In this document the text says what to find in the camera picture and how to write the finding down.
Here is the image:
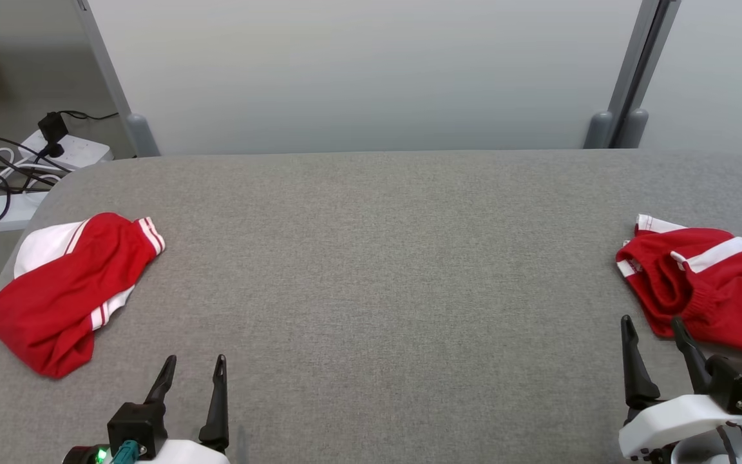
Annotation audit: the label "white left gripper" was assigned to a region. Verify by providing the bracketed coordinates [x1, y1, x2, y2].
[64, 354, 231, 464]

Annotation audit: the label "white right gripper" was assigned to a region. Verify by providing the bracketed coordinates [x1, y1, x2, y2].
[618, 315, 742, 462]

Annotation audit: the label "red shorts with white stripe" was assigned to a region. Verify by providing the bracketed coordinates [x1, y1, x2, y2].
[615, 214, 742, 361]

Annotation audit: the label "red T-shirt with white sleeves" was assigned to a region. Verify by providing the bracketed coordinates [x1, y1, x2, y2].
[0, 212, 166, 380]

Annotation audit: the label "black power adapter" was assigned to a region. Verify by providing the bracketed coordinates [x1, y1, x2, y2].
[37, 111, 71, 159]

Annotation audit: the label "white partition panel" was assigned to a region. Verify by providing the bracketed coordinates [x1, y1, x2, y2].
[86, 0, 643, 156]
[638, 0, 742, 169]

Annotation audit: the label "teal left camera connector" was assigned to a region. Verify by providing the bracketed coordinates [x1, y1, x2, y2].
[112, 440, 142, 464]

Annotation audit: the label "grey partition post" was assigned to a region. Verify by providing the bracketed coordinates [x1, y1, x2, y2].
[73, 0, 160, 158]
[584, 0, 663, 150]
[614, 0, 683, 150]

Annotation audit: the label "black floor cable bundle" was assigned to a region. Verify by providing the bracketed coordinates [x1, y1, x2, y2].
[0, 97, 73, 227]

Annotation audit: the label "thin black adapter cable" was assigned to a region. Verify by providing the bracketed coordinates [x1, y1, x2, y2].
[57, 109, 120, 123]

